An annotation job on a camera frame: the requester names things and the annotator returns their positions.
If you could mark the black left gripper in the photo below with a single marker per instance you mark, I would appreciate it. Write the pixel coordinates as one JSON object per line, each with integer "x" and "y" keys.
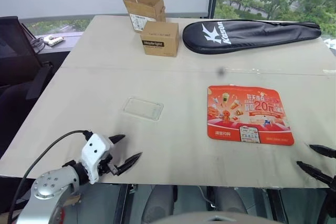
{"x": 107, "y": 165}

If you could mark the black office chair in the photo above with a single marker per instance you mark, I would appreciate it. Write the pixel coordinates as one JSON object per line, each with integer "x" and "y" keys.
{"x": 18, "y": 108}

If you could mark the grey rounded shape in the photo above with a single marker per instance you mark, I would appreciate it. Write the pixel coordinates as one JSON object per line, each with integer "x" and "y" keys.
{"x": 160, "y": 203}

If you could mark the open cardboard box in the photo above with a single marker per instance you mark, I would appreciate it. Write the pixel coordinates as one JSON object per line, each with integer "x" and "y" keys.
{"x": 143, "y": 9}

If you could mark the white power strip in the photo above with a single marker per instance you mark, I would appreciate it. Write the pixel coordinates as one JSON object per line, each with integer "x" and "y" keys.
{"x": 53, "y": 40}

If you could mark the black monitor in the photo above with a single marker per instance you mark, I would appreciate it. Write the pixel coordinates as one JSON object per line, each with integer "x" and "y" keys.
{"x": 15, "y": 51}

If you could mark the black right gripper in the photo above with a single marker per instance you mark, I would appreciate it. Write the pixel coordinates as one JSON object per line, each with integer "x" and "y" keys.
{"x": 332, "y": 182}

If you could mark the orange printed mouse pad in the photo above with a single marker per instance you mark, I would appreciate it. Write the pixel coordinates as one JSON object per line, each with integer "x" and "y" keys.
{"x": 249, "y": 115}

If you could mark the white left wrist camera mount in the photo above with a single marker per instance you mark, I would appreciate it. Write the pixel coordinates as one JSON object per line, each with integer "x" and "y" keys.
{"x": 93, "y": 150}

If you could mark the black racket bag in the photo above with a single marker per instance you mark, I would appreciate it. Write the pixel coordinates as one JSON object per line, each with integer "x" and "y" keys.
{"x": 236, "y": 36}

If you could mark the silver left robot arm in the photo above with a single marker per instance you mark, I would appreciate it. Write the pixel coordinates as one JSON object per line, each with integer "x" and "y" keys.
{"x": 50, "y": 182}

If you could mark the clear plastic tray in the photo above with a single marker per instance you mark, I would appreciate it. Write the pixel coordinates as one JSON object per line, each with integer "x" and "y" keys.
{"x": 143, "y": 109}

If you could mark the closed cardboard box black label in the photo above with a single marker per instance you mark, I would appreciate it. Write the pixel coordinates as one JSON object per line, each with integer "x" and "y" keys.
{"x": 160, "y": 40}

